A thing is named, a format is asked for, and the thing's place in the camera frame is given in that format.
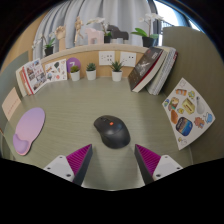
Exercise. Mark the round purple number sign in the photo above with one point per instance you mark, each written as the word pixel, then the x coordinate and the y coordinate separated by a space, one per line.
pixel 71 62

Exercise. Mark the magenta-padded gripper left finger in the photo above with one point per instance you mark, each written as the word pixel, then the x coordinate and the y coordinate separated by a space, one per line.
pixel 61 166

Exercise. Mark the green desk partition panel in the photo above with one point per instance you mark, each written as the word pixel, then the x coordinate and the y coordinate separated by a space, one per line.
pixel 10 73
pixel 196 56

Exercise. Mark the pink wooden horse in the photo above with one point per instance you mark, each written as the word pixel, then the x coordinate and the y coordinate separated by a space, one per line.
pixel 94 36

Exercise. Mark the window with dark frame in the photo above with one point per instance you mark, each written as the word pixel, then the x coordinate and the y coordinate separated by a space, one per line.
pixel 166 13

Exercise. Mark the small white orchid black pot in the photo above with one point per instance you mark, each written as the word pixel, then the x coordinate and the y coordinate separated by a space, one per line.
pixel 49 51

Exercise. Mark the beige card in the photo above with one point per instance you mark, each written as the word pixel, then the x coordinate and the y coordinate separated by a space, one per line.
pixel 11 104

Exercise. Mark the white orchid behind horses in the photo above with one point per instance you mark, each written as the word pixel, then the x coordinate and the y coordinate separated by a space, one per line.
pixel 107 39

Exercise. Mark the thick white book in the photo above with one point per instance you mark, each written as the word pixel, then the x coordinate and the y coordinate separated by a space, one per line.
pixel 19 80

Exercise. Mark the grey curtain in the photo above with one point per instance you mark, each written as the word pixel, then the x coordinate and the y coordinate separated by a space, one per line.
pixel 116 13

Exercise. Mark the white sticker sheet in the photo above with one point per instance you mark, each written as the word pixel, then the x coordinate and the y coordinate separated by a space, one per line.
pixel 186 113

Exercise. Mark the black cover book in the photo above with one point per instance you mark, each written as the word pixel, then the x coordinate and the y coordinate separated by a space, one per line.
pixel 145 68

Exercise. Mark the white wall socket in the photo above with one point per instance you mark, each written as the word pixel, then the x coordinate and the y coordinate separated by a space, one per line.
pixel 128 59
pixel 107 58

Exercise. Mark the purple mouse pad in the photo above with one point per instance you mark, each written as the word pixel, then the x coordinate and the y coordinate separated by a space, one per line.
pixel 30 126

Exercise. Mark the white picture card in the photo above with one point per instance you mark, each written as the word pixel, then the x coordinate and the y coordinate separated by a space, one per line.
pixel 56 70

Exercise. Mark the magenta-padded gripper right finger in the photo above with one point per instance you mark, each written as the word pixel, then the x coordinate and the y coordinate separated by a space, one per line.
pixel 163 166

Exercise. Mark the wooden mannequin figure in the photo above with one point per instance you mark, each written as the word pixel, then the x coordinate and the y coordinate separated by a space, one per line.
pixel 78 30

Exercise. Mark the large white orchid black pot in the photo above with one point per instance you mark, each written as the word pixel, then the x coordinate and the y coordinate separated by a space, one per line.
pixel 148 42

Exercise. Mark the dark wooden horse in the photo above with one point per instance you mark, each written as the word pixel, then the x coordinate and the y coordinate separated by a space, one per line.
pixel 118 33

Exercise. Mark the small succulent white pot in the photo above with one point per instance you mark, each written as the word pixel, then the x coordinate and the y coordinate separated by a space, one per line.
pixel 91 74
pixel 116 76
pixel 75 76

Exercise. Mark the black computer mouse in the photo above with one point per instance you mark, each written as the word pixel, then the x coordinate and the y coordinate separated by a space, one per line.
pixel 111 132

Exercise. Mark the wooden desk shelf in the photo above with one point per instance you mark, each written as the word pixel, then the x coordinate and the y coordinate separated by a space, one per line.
pixel 90 50

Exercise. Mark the red photo-cover book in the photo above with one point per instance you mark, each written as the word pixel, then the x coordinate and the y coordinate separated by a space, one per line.
pixel 35 75

